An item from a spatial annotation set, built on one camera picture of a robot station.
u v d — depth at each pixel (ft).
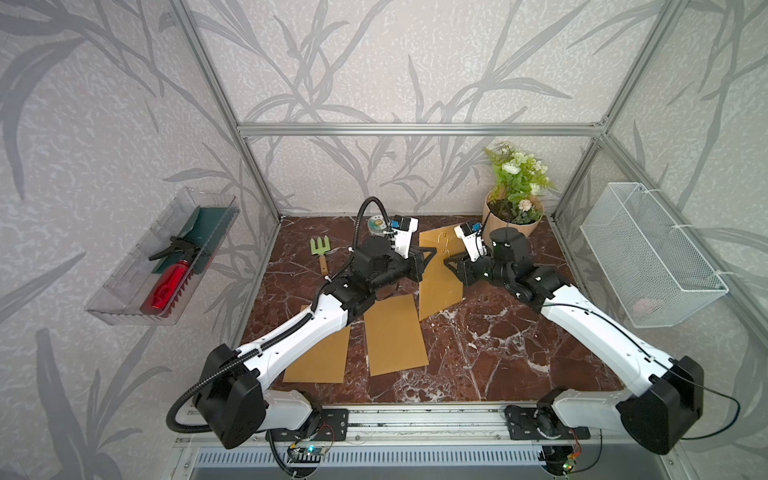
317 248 3.56
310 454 2.35
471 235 2.14
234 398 1.29
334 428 2.37
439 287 2.46
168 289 1.93
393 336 2.90
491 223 3.22
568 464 2.30
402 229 2.06
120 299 1.91
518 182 3.00
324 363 2.76
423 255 2.11
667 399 1.25
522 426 2.38
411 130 6.45
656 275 1.97
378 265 1.95
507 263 1.89
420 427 2.46
